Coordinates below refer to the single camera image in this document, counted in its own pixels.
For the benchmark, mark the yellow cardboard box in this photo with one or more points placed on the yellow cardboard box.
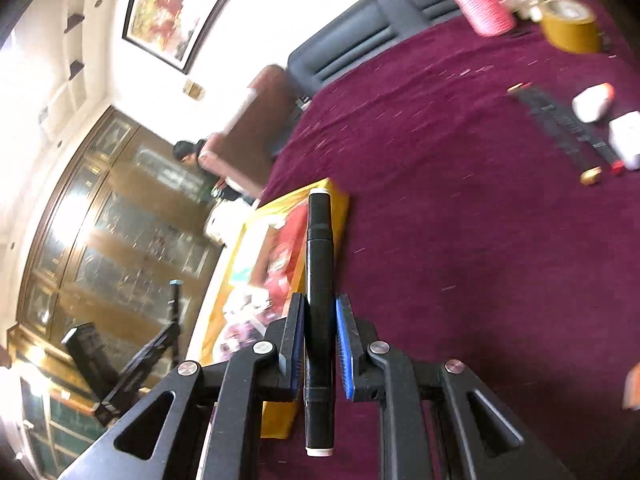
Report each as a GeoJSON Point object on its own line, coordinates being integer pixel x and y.
{"type": "Point", "coordinates": [340, 220]}

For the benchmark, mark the white orange-capped glue stick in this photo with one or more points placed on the white orange-capped glue stick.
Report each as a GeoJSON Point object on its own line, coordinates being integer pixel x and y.
{"type": "Point", "coordinates": [592, 102]}

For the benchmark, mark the black leather sofa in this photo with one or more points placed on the black leather sofa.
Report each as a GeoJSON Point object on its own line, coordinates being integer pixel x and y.
{"type": "Point", "coordinates": [360, 45]}

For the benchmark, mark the black ridged strip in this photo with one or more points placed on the black ridged strip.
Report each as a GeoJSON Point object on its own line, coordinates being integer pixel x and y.
{"type": "Point", "coordinates": [565, 125]}

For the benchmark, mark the yellow-brown packing tape roll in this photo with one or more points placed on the yellow-brown packing tape roll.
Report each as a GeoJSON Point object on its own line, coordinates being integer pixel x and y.
{"type": "Point", "coordinates": [570, 27]}

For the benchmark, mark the black marker pen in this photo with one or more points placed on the black marker pen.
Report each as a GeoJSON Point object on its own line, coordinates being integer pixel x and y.
{"type": "Point", "coordinates": [320, 270]}

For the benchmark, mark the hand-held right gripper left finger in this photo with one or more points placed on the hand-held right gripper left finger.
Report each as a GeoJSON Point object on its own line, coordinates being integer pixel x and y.
{"type": "Point", "coordinates": [297, 350]}

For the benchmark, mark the white plastic bottle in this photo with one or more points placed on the white plastic bottle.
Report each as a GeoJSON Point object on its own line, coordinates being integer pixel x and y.
{"type": "Point", "coordinates": [627, 137]}

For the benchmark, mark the small gold object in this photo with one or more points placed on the small gold object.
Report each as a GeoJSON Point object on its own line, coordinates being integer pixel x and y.
{"type": "Point", "coordinates": [591, 176]}

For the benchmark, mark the wooden glass-door cabinet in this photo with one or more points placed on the wooden glass-door cabinet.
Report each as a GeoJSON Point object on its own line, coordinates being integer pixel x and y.
{"type": "Point", "coordinates": [100, 240]}

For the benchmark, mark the brown upholstered chair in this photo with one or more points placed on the brown upholstered chair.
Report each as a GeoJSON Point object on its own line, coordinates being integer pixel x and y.
{"type": "Point", "coordinates": [250, 135]}

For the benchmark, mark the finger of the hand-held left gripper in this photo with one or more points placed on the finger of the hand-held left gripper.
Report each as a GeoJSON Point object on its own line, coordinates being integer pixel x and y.
{"type": "Point", "coordinates": [174, 310]}

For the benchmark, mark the framed wall painting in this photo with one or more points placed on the framed wall painting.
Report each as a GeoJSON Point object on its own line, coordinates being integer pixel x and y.
{"type": "Point", "coordinates": [170, 10]}

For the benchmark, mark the gold wall switch plate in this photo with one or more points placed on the gold wall switch plate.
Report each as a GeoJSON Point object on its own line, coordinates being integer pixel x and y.
{"type": "Point", "coordinates": [193, 89]}

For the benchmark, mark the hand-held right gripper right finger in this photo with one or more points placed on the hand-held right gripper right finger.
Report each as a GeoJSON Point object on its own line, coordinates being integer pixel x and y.
{"type": "Point", "coordinates": [345, 350]}

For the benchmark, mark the red crinkled packet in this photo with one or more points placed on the red crinkled packet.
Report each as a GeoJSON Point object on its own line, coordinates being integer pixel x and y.
{"type": "Point", "coordinates": [287, 255]}

